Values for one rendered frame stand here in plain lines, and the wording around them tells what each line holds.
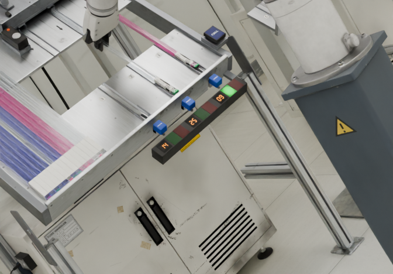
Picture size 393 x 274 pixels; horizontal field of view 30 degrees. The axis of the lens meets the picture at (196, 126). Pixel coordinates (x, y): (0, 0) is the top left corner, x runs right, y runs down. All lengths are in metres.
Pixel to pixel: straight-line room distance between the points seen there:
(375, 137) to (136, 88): 0.74
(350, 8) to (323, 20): 1.34
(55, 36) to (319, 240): 1.07
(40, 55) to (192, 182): 0.63
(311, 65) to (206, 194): 0.93
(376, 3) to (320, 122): 1.42
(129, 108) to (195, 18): 2.47
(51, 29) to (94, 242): 0.63
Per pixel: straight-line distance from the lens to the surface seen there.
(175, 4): 4.34
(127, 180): 2.23
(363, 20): 2.88
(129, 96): 1.99
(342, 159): 1.62
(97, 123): 1.94
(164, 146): 1.89
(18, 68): 2.11
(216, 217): 2.39
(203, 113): 1.95
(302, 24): 1.50
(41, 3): 2.24
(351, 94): 1.51
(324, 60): 1.52
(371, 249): 2.29
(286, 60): 2.35
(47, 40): 2.18
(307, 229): 2.58
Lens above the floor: 1.15
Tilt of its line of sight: 15 degrees down
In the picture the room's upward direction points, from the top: 33 degrees counter-clockwise
